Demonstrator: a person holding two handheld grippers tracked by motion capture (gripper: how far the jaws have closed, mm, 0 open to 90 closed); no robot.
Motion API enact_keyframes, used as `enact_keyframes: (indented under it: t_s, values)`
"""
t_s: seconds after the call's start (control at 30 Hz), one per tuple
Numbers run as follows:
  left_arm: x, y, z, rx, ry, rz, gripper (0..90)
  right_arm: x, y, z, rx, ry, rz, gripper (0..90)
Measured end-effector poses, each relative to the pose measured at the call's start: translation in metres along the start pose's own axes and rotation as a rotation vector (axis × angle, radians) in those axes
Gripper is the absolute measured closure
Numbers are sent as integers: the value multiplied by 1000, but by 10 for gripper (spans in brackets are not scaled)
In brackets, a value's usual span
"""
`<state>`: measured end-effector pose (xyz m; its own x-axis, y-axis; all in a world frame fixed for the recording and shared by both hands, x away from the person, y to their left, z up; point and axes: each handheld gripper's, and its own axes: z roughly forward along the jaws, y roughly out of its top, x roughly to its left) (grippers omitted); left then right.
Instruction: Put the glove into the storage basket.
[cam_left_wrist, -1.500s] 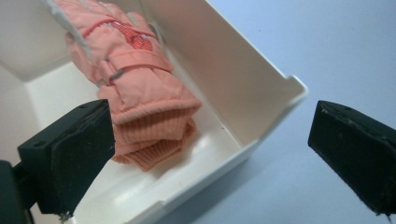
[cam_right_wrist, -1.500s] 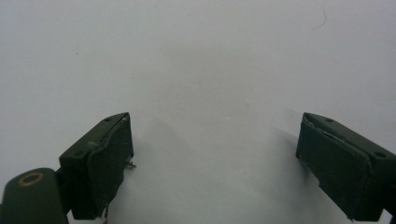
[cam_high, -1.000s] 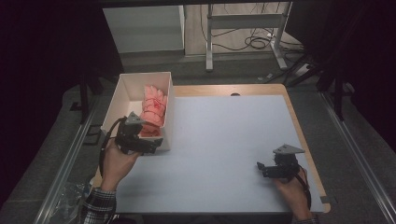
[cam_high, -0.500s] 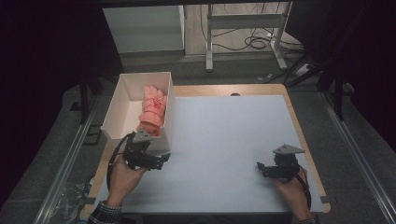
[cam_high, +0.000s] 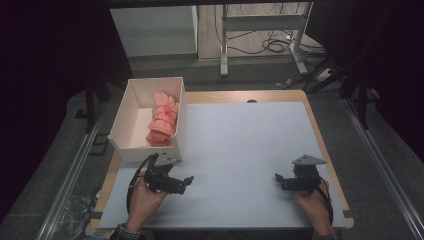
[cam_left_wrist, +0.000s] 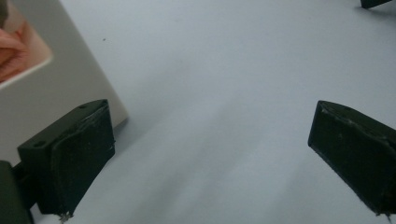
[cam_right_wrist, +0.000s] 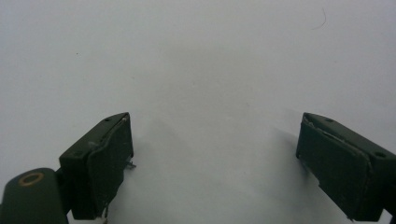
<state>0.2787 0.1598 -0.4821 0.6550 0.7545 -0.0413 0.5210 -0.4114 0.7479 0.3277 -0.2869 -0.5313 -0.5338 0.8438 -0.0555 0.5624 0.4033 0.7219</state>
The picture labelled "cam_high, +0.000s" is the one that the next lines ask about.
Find aluminium floor rail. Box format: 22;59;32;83
342;97;424;240
34;99;112;240

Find pink glove with grey palm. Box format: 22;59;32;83
145;130;175;148

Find white metal desk frame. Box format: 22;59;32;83
219;1;315;78

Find person's right hand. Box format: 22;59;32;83
293;178;335;237

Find white box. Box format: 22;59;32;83
107;77;187;165

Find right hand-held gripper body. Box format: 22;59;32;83
289;153;328;194

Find clear plastic bag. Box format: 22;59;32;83
59;192;102;240

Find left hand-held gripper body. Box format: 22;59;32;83
143;154;178;195

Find pink glove with red string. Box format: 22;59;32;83
147;91;180;138

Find black metal stand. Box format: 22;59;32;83
305;55;382;132
74;75;112;135

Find person's left hand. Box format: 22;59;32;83
125;170;170;232

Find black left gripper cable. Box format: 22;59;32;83
125;152;160;215

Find white power strip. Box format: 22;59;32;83
314;67;335;83

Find black floor cables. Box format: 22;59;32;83
213;2;327;57

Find white cabinet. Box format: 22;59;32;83
109;4;200;59

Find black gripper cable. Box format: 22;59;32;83
125;152;160;215
316;175;335;225

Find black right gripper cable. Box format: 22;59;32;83
316;175;335;225

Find pale blue table mat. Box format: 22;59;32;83
98;101;348;231

